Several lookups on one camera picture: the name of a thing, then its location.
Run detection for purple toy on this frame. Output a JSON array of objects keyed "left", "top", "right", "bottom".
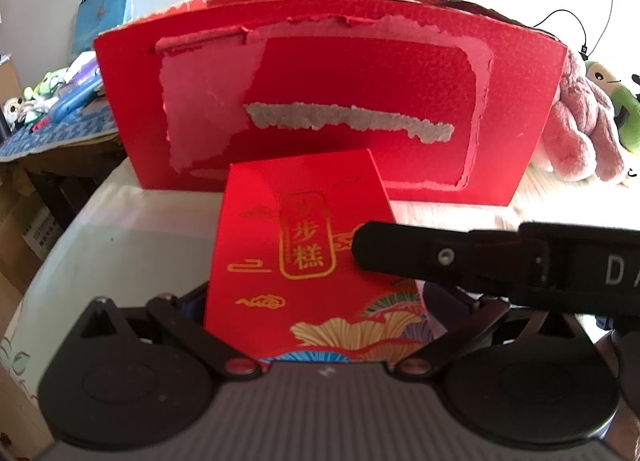
[{"left": 65, "top": 53, "right": 101, "bottom": 84}]

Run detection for tan cardboard box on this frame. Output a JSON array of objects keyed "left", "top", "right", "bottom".
[{"left": 0, "top": 55, "right": 23, "bottom": 106}]

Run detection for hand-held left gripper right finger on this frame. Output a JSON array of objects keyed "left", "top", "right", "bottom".
[{"left": 395, "top": 285, "right": 593, "bottom": 383}]

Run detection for blue patterned cloth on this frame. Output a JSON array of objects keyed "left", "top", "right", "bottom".
[{"left": 0, "top": 103, "right": 121, "bottom": 162}]

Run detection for green frog plush toy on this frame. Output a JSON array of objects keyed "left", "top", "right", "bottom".
[{"left": 25, "top": 68, "right": 76, "bottom": 109}]

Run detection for brown printed cardboard box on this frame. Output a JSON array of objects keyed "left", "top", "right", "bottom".
[{"left": 0, "top": 181, "right": 66, "bottom": 292}]

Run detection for green printed bed sheet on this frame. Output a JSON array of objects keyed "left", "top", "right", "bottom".
[{"left": 0, "top": 153, "right": 640, "bottom": 459}]

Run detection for pink plush toy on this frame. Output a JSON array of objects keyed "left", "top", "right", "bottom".
[{"left": 532, "top": 53, "right": 628, "bottom": 184}]

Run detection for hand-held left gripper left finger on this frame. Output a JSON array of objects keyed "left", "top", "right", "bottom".
[{"left": 80, "top": 286, "right": 261, "bottom": 383}]

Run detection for green and black plush toy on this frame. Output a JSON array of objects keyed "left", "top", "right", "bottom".
[{"left": 582, "top": 60, "right": 640, "bottom": 156}]

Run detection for small red gold-printed box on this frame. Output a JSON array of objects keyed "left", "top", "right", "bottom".
[{"left": 203, "top": 148, "right": 436, "bottom": 364}]

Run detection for large red paper bag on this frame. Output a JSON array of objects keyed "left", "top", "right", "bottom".
[{"left": 94, "top": 0, "right": 568, "bottom": 206}]

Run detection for white big-eyed plush toy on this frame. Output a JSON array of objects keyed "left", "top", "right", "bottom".
[{"left": 2, "top": 97, "right": 36, "bottom": 132}]

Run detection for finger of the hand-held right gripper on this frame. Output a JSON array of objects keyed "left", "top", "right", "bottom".
[{"left": 351, "top": 221, "right": 526, "bottom": 293}]

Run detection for wooden side table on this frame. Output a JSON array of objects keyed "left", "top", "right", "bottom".
[{"left": 0, "top": 141, "right": 126, "bottom": 232}]

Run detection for blue hanging bag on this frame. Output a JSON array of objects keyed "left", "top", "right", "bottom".
[{"left": 72, "top": 0, "right": 135, "bottom": 56}]

